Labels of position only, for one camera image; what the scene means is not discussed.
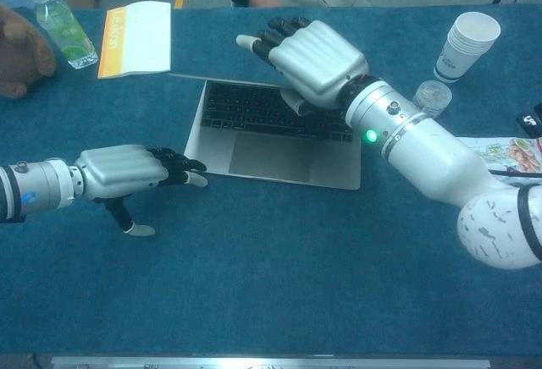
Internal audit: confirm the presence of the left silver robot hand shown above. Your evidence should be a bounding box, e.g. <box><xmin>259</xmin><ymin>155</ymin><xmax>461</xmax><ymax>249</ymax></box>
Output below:
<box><xmin>69</xmin><ymin>144</ymin><xmax>209</xmax><ymax>238</ymax></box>

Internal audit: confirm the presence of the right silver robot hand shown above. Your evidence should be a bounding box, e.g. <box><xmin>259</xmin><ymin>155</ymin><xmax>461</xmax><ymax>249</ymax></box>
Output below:
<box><xmin>235</xmin><ymin>16</ymin><xmax>368</xmax><ymax>115</ymax></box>

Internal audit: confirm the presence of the silver apple laptop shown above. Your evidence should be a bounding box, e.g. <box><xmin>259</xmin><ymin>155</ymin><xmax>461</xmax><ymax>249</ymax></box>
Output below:
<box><xmin>168</xmin><ymin>72</ymin><xmax>363</xmax><ymax>191</ymax></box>

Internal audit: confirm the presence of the small clear plastic jar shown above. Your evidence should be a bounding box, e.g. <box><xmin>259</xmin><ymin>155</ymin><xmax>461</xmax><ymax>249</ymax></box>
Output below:
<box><xmin>412</xmin><ymin>80</ymin><xmax>453</xmax><ymax>118</ymax></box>

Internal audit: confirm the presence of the blue table cloth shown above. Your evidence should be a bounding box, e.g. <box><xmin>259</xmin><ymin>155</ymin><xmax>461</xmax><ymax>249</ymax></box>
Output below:
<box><xmin>0</xmin><ymin>3</ymin><xmax>542</xmax><ymax>357</ymax></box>

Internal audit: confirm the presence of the white and orange book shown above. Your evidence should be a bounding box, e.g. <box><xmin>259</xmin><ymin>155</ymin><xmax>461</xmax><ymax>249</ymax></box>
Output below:
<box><xmin>97</xmin><ymin>0</ymin><xmax>173</xmax><ymax>80</ymax></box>

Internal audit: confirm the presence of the brown plush toy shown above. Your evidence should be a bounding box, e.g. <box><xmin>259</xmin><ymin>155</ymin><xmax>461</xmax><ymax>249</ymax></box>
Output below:
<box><xmin>0</xmin><ymin>3</ymin><xmax>58</xmax><ymax>99</ymax></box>

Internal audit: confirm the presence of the green label water bottle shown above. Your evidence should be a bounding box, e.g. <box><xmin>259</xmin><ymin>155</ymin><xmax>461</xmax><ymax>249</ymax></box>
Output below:
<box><xmin>25</xmin><ymin>0</ymin><xmax>99</xmax><ymax>70</ymax></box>

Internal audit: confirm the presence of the white printed snack bag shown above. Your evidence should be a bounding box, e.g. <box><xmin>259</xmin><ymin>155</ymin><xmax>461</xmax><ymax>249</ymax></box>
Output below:
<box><xmin>456</xmin><ymin>135</ymin><xmax>542</xmax><ymax>175</ymax></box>

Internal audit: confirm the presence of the black device with white logo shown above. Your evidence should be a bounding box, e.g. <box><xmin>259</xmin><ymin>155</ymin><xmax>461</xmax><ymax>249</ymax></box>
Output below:
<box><xmin>515</xmin><ymin>102</ymin><xmax>542</xmax><ymax>136</ymax></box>

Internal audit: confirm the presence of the aluminium frame rail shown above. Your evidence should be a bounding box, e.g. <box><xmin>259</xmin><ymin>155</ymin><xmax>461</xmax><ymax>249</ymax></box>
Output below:
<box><xmin>50</xmin><ymin>355</ymin><xmax>492</xmax><ymax>369</ymax></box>

